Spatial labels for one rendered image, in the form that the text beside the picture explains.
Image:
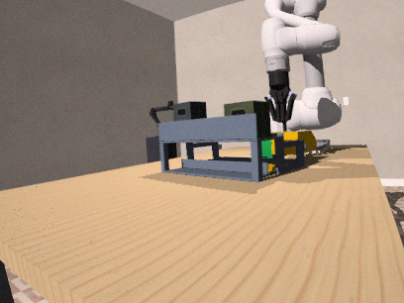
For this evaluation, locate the yellow bin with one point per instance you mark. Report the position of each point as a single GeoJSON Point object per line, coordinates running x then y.
{"type": "Point", "coordinates": [307, 136]}

